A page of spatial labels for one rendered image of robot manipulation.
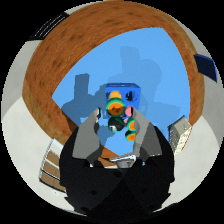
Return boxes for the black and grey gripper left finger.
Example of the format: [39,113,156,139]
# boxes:
[59,107,102,187]

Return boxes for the blue bench mat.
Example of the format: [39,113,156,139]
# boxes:
[52,28,190,156]

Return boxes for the blue tube rack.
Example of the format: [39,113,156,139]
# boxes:
[105,83,141,110]

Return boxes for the pink sample tube with dark green cap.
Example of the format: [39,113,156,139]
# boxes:
[125,106,135,131]

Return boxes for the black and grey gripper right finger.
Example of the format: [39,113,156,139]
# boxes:
[131,107,175,183]

